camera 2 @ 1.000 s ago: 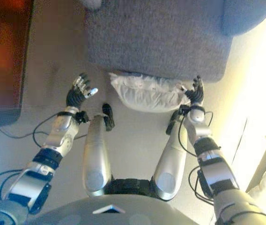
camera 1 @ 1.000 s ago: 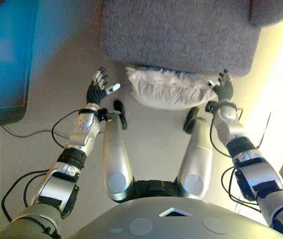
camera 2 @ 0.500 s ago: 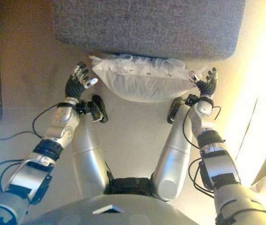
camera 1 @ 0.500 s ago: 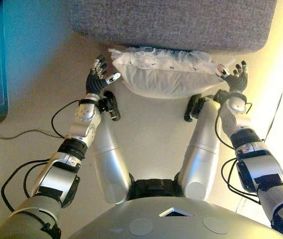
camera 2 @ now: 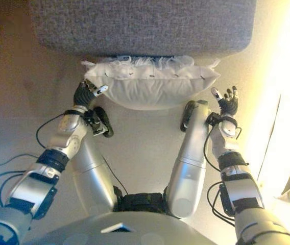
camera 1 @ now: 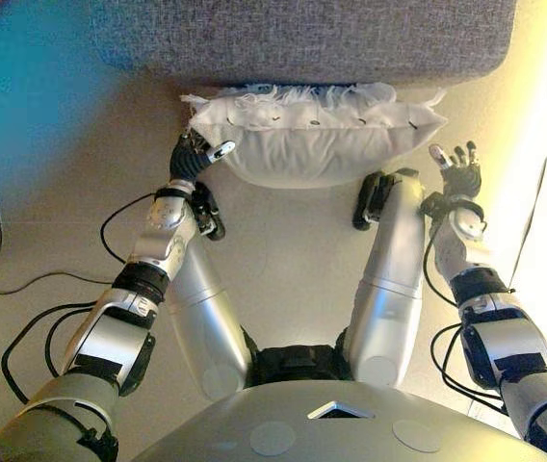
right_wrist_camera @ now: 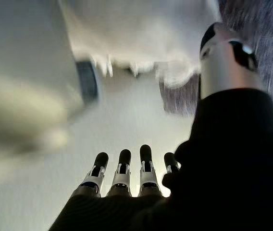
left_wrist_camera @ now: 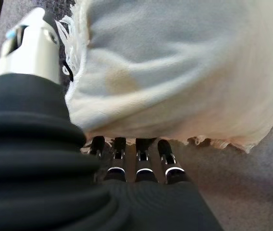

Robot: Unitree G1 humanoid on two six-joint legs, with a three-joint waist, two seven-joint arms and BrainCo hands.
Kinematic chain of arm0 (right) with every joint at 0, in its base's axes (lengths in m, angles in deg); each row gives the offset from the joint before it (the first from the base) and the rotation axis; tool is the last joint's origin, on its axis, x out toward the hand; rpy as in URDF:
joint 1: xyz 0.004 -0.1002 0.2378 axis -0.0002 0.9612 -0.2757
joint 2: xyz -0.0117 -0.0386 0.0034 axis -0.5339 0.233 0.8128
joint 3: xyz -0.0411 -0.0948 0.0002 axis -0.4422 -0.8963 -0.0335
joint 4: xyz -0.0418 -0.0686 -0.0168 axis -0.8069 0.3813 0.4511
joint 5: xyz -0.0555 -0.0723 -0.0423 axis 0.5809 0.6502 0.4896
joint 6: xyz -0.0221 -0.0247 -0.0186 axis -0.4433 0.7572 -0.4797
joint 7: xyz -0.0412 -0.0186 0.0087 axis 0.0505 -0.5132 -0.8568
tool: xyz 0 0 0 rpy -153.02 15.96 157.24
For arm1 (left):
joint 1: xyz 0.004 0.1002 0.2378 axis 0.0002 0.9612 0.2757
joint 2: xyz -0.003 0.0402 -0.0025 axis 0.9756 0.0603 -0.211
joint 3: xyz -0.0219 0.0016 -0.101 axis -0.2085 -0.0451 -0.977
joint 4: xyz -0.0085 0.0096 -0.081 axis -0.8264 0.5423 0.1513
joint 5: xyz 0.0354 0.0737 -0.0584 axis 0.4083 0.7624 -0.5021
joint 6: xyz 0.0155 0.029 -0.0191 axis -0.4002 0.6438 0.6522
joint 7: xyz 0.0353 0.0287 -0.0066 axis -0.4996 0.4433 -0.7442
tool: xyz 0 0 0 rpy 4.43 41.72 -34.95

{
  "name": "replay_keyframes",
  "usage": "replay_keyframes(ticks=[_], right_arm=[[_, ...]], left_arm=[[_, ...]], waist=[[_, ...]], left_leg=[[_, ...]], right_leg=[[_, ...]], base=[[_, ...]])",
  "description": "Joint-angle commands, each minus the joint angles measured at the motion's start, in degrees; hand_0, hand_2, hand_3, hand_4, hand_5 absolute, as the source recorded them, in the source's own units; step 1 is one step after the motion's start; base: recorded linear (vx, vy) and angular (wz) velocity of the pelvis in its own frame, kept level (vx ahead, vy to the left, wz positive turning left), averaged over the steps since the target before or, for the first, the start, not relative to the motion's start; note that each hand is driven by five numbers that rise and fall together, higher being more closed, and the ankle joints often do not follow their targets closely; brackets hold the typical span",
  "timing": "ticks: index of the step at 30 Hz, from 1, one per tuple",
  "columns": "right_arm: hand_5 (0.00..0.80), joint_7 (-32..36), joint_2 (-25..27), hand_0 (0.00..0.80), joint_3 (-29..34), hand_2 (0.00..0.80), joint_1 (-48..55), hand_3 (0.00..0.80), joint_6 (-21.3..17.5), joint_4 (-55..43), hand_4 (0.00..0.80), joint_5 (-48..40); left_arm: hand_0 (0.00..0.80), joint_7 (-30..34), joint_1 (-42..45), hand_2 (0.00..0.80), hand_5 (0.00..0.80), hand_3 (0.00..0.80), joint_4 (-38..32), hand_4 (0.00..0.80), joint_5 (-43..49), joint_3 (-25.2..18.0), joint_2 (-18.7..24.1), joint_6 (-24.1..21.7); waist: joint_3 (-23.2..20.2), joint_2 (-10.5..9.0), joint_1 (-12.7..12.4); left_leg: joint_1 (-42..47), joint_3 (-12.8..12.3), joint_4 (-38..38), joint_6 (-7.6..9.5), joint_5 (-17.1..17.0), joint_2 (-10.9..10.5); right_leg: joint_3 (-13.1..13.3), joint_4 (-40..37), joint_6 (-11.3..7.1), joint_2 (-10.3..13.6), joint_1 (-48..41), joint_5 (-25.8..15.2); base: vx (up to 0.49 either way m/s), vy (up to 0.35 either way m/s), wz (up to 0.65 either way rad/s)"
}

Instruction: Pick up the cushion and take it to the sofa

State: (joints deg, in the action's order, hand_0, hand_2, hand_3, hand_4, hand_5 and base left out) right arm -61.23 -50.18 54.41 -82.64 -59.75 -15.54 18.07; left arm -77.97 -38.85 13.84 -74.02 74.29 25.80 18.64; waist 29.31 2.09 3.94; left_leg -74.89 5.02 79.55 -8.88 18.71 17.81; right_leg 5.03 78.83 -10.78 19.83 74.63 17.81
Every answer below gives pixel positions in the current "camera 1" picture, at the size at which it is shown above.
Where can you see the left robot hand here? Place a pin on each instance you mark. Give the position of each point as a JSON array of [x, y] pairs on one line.
[[187, 161]]

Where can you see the grey fabric armchair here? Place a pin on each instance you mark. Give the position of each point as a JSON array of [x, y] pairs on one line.
[[302, 38]]

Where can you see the right silver robot leg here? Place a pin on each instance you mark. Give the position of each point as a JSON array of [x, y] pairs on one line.
[[391, 269]]

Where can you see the grey robot torso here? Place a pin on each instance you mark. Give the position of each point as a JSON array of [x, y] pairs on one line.
[[341, 433]]

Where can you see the left silver robot leg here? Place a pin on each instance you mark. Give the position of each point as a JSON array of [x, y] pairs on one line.
[[206, 308]]

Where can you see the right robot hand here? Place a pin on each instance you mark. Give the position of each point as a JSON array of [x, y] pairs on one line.
[[463, 175]]

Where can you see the white fringed cushion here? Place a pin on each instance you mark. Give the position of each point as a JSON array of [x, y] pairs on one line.
[[312, 149]]

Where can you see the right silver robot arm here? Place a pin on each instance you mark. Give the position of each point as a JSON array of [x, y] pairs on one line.
[[509, 337]]

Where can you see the silver robot leg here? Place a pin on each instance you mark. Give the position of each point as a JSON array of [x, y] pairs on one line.
[[206, 308], [391, 269]]

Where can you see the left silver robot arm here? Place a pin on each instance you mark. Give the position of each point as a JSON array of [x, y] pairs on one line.
[[110, 337]]

